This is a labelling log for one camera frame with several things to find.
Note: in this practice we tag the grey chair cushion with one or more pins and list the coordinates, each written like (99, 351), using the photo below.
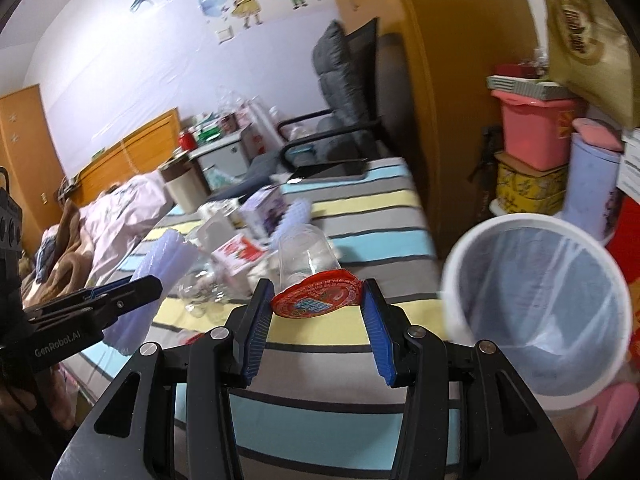
(346, 68)

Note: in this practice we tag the red round foil lid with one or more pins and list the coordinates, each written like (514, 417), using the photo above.
(319, 294)

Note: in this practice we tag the wooden wardrobe door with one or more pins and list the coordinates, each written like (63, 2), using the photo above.
(28, 154)

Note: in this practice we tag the red jar on cabinet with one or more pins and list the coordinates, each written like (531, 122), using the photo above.
(187, 141)

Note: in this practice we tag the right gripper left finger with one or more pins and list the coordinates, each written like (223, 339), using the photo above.
(255, 328)

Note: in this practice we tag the lavender cylinder container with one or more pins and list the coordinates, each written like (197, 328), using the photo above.
(592, 199)

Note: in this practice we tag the clear plastic cup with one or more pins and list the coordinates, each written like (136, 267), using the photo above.
(304, 250)

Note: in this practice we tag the pink bed blanket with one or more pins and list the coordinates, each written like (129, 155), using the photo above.
(88, 242)

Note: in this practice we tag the yellow floral tin box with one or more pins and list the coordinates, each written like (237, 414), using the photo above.
(522, 188)

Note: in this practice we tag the beige brown thermos mug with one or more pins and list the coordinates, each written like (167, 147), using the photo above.
(185, 182)

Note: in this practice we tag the white bedside cabinet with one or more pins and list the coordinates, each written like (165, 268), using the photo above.
(229, 156)

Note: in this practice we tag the red white milk carton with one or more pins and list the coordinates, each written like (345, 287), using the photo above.
(238, 255)

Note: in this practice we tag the black smartphone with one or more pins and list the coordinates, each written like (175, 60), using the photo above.
(342, 170)

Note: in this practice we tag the white foam fruit net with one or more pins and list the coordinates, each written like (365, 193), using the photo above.
(298, 212)

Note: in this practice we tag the purple milk carton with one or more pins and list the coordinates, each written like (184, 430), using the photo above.
(263, 211)

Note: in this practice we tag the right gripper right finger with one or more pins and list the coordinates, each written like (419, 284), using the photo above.
(377, 318)

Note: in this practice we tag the pink plastic bucket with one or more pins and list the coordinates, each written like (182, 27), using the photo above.
(538, 132)

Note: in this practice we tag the gold paper gift bag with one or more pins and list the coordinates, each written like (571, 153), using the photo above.
(591, 54)

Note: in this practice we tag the white plastic yogurt cup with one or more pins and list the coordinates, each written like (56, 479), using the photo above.
(215, 230)

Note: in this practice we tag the white round trash bin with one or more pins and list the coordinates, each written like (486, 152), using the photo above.
(549, 295)

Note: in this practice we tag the wooden headboard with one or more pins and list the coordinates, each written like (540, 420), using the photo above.
(139, 153)

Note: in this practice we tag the striped flat gift box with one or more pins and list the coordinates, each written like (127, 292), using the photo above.
(539, 89)

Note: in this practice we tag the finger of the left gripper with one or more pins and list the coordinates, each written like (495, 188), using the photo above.
(130, 292)

